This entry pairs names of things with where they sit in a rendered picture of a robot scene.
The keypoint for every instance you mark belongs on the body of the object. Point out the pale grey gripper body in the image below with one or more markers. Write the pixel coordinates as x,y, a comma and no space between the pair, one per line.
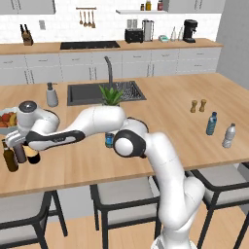
14,138

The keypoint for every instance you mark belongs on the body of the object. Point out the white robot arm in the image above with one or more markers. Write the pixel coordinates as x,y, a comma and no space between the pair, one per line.
168,168

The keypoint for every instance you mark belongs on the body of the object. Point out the bowl of fruit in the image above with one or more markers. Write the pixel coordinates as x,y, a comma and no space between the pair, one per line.
6,119

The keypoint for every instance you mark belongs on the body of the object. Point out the brown glass bottle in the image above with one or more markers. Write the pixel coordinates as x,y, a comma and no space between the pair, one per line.
10,160

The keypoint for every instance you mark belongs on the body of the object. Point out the grey soap dispenser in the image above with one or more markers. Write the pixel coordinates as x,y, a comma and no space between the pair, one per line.
52,96

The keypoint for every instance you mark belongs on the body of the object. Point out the black stool grey seat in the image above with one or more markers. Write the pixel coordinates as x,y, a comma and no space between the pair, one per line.
223,181
124,197
22,207

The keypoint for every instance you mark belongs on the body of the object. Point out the dark sink basin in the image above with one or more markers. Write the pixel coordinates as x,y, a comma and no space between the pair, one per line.
84,93

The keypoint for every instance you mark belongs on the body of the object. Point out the small blue bottle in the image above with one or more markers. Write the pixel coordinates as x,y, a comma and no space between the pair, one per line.
109,140

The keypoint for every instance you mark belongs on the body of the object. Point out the wooden knife block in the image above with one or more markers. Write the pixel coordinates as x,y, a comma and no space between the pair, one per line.
27,37

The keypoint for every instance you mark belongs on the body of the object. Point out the green potted plant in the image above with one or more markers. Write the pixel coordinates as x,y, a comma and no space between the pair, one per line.
111,95

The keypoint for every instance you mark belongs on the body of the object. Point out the grey tap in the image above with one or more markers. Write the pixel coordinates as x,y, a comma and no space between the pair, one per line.
109,69

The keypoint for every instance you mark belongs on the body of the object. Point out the black hob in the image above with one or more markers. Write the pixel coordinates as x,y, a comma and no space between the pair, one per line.
89,45

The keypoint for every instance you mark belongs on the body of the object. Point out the hanging wooden utensil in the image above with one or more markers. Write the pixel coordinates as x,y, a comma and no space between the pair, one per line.
93,22
85,21
89,20
81,20

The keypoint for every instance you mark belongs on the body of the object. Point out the grey base cupboards run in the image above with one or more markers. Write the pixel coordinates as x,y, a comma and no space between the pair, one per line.
136,63

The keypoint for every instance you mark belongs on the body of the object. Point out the black toaster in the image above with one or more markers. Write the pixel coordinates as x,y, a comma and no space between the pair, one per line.
133,35

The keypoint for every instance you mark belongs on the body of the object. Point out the silver kettle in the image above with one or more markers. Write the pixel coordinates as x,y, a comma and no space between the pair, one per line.
148,30

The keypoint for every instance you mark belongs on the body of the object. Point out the small teal box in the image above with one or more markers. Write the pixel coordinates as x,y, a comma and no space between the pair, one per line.
163,39

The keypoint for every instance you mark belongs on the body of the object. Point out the wooden shaker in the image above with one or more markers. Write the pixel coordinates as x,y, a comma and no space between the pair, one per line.
202,106
194,107

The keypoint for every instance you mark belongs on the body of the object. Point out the small brown jar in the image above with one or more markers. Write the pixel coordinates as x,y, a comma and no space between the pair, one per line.
142,7

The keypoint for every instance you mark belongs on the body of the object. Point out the yellow jar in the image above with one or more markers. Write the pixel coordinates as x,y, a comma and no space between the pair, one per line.
148,6

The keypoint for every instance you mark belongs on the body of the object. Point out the pale glass bottle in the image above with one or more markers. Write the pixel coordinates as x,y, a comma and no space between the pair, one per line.
173,35
180,34

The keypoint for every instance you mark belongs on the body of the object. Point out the red jar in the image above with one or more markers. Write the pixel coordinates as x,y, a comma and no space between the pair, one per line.
160,6

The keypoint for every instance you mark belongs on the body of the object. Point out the blue plastic bottle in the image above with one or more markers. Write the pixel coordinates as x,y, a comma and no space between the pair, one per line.
211,124

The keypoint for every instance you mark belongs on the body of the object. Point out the black coffee machine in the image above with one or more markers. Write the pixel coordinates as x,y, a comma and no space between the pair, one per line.
190,30

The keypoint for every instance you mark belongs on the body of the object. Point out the clear plastic bottle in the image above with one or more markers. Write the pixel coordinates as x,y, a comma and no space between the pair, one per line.
229,136

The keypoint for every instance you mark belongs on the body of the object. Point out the grey wall cupboard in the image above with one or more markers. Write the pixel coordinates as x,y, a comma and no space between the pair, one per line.
27,6
196,6

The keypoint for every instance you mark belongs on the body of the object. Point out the wooden utensil rail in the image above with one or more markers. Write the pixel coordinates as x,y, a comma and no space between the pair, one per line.
86,8

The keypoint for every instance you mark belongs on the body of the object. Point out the grey double wall socket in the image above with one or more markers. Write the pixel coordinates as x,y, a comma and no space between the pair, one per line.
132,23

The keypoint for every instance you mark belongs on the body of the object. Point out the white wall shelf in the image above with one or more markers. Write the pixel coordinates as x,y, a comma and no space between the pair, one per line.
141,11

